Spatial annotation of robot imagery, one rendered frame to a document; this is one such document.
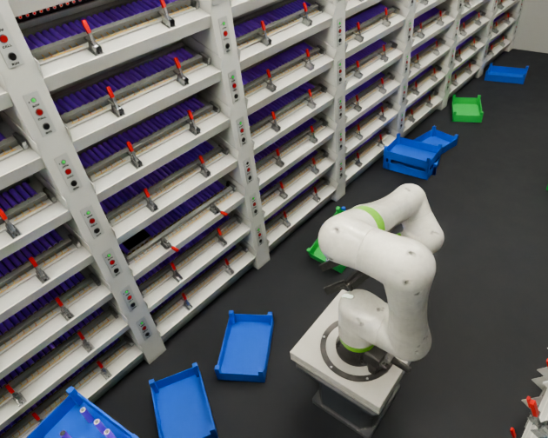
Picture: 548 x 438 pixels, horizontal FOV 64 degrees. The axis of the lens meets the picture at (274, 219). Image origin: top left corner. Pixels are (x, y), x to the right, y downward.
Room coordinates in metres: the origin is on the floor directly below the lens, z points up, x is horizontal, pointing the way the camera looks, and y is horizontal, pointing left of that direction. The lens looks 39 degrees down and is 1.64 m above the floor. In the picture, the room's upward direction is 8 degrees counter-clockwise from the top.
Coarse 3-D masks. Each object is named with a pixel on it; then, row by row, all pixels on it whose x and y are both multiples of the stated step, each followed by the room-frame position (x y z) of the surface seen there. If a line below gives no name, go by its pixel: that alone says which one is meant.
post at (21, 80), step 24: (0, 0) 1.17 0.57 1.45; (24, 48) 1.17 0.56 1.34; (0, 72) 1.12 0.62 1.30; (24, 72) 1.16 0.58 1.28; (48, 96) 1.18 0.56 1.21; (24, 120) 1.12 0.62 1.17; (48, 144) 1.14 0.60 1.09; (72, 144) 1.18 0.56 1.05; (48, 168) 1.12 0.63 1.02; (72, 192) 1.14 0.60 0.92; (72, 216) 1.12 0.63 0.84; (96, 240) 1.14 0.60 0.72; (96, 264) 1.13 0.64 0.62; (120, 264) 1.16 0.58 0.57; (120, 288) 1.14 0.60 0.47; (144, 312) 1.17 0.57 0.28
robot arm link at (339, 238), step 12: (336, 216) 0.80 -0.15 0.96; (348, 216) 0.79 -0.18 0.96; (360, 216) 0.80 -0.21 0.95; (372, 216) 0.82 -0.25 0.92; (324, 228) 0.78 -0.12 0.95; (336, 228) 0.76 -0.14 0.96; (348, 228) 0.75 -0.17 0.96; (360, 228) 0.75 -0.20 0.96; (372, 228) 0.75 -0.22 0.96; (384, 228) 0.83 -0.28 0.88; (324, 240) 0.75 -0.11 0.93; (336, 240) 0.74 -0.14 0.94; (348, 240) 0.73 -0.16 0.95; (360, 240) 0.72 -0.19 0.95; (324, 252) 0.75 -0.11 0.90; (336, 252) 0.72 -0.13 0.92; (348, 252) 0.71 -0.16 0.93; (348, 264) 0.71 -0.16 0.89
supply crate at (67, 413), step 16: (64, 400) 0.72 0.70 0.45; (80, 400) 0.74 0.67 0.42; (48, 416) 0.68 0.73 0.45; (64, 416) 0.70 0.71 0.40; (80, 416) 0.69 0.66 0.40; (96, 416) 0.69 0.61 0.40; (32, 432) 0.64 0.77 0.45; (48, 432) 0.66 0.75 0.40; (80, 432) 0.64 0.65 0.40; (96, 432) 0.64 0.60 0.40; (112, 432) 0.63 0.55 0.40; (128, 432) 0.60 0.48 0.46
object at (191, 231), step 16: (224, 176) 1.68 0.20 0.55; (240, 192) 1.61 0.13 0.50; (224, 208) 1.52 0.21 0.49; (192, 224) 1.43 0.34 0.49; (208, 224) 1.45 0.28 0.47; (144, 240) 1.34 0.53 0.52; (176, 240) 1.35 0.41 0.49; (144, 256) 1.27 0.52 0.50; (160, 256) 1.27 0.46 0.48; (144, 272) 1.22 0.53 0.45
